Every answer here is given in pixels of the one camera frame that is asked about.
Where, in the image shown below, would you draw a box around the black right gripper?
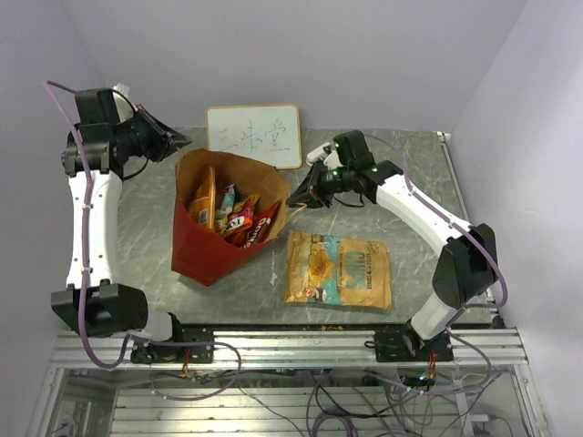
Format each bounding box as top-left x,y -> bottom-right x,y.
286,158 -> 353,208

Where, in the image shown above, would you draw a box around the red Doritos bag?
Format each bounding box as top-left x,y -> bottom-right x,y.
239,200 -> 281,249

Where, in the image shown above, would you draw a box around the gold kettle chips bag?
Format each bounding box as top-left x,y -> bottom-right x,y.
284,231 -> 392,310

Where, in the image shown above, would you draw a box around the orange snack bag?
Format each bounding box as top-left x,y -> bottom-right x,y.
189,167 -> 216,230

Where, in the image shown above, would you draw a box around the red brown paper bag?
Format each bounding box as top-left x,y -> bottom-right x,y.
171,149 -> 291,286

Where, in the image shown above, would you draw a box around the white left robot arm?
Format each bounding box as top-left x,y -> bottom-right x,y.
51,84 -> 191,370

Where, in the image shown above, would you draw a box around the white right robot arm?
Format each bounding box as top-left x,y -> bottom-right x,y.
286,130 -> 506,361

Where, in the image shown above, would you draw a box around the colourful candy packets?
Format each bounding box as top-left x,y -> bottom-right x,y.
214,184 -> 260,238

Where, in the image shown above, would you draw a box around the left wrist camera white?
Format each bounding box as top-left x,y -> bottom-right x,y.
112,83 -> 136,123

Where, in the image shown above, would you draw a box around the small whiteboard yellow frame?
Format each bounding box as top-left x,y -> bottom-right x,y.
206,104 -> 302,169

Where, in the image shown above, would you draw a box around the aluminium side rail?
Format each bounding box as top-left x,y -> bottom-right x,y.
434,131 -> 507,312

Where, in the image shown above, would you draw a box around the aluminium front rail frame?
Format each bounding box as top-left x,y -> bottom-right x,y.
28,325 -> 550,436

